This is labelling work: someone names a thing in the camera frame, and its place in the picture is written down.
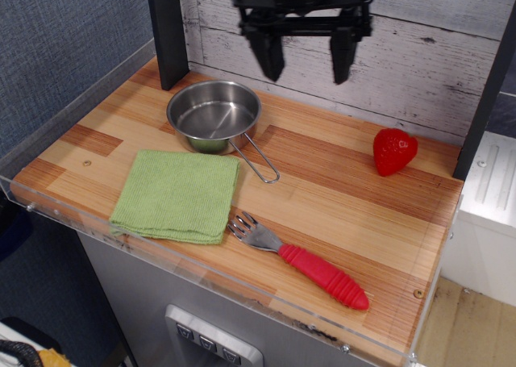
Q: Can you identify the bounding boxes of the silver toy dispenser panel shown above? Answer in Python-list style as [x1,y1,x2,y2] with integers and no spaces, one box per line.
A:
[164,304,264,366]

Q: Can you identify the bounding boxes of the dark grey post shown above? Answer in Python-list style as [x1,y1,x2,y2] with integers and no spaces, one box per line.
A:
[148,0,189,90]
[452,5,515,181]

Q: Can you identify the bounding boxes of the small stainless steel pot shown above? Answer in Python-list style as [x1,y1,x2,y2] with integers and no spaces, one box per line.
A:
[166,80,281,184]

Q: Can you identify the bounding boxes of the dark grey left post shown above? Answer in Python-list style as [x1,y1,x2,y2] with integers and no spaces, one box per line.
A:
[148,0,189,90]

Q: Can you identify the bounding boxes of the grey toy kitchen cabinet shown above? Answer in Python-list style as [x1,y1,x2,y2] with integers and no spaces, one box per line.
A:
[79,233,370,366]

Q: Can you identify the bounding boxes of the red plastic strawberry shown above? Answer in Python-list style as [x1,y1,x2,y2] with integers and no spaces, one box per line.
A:
[373,128,418,177]

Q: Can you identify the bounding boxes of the yellow and black object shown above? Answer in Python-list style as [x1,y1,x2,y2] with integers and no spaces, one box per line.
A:
[1,340,73,367]

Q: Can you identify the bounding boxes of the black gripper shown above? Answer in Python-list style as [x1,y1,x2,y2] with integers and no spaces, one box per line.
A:
[232,0,373,85]

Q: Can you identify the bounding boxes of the dark grey right post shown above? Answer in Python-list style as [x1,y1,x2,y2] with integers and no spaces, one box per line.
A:
[452,5,515,181]

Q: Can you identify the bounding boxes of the clear acrylic guard rail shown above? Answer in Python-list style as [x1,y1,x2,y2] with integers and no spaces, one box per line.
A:
[2,45,462,366]

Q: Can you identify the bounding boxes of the red handled metal fork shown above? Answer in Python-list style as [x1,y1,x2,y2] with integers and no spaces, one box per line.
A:
[227,211,370,311]

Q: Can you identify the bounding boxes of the folded green cloth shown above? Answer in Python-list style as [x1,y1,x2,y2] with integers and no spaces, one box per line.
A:
[110,150,240,245]

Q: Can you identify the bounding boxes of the white ribbed side unit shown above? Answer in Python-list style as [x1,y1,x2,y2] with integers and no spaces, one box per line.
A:
[441,131,515,306]

